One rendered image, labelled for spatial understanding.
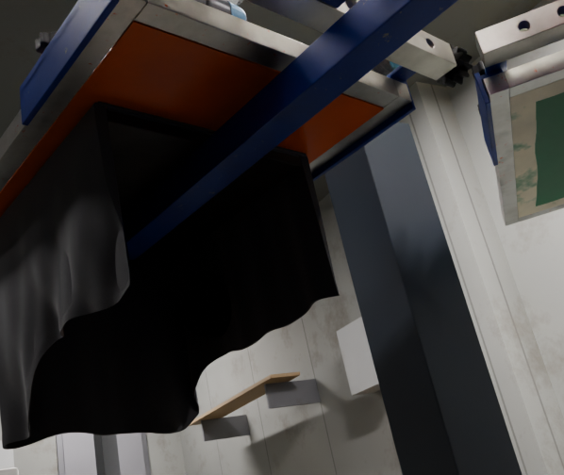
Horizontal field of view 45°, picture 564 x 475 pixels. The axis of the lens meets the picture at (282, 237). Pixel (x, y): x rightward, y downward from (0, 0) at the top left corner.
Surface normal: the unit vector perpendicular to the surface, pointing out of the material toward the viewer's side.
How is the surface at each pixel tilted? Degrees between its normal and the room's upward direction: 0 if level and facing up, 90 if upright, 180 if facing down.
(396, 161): 90
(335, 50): 90
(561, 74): 180
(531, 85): 180
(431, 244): 90
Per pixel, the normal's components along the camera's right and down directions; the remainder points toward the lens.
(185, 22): 0.20, 0.91
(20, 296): -0.72, -0.08
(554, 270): -0.86, -0.02
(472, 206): 0.47, -0.43
